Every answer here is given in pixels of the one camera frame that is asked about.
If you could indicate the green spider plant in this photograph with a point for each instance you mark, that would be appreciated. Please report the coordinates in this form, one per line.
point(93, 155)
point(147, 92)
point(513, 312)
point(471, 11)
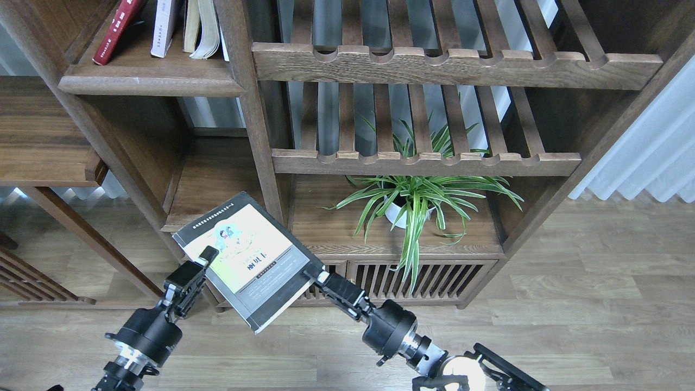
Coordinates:
point(453, 191)

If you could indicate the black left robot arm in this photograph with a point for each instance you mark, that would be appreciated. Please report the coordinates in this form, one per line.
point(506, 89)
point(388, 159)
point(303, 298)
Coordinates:
point(127, 370)

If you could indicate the yellow and black book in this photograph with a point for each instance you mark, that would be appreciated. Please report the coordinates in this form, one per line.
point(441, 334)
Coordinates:
point(260, 267)

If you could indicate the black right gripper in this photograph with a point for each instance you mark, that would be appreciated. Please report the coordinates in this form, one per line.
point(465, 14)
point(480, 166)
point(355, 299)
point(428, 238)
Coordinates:
point(390, 328)

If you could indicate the red cover book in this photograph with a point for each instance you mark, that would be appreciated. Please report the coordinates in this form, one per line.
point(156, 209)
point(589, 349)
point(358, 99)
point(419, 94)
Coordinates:
point(127, 15)

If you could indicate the white pleated curtain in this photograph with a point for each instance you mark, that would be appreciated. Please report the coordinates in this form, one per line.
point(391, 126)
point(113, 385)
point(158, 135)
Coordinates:
point(656, 153)

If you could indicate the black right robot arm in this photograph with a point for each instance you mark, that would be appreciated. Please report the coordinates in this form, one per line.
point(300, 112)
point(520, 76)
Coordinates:
point(440, 370)

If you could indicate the dark wooden side table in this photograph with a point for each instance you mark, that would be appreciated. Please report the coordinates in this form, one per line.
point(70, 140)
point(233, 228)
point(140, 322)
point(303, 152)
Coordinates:
point(76, 245)

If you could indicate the beige upright book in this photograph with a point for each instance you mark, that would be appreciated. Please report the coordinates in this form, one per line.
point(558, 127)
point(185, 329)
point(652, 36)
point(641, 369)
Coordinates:
point(192, 24)

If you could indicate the open-paged upright book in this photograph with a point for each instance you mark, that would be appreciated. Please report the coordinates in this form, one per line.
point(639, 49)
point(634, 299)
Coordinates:
point(210, 35)

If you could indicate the white lavender book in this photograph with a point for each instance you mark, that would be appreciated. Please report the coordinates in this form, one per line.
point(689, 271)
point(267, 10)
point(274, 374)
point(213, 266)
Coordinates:
point(166, 16)

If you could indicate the dark wooden bookshelf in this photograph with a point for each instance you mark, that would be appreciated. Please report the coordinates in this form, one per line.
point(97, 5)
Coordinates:
point(274, 122)

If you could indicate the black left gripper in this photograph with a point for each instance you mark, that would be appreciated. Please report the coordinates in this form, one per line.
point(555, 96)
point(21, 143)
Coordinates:
point(153, 332)

